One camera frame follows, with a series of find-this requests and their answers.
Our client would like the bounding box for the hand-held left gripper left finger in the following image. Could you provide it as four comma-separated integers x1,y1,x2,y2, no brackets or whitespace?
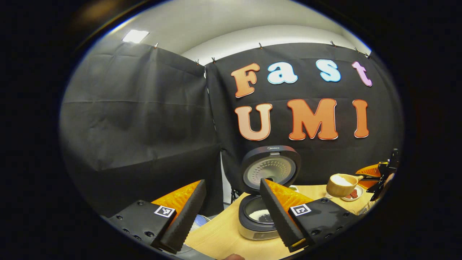
101,179,207,254

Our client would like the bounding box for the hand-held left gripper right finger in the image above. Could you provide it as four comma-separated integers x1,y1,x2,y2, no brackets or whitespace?
259,178,361,253

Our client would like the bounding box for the wooden spoon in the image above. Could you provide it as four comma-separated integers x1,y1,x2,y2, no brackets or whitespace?
326,173,364,198

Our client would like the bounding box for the dark grey rice cooker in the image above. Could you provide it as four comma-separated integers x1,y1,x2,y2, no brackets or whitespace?
238,145,302,241

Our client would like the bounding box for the white round plate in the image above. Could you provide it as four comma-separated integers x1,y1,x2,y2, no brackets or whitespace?
341,186,364,202

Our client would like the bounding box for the black backdrop cloth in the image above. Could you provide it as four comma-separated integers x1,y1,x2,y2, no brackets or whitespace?
59,38,404,217

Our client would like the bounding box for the ceiling light panel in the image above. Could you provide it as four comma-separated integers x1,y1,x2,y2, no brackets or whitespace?
122,30,149,44

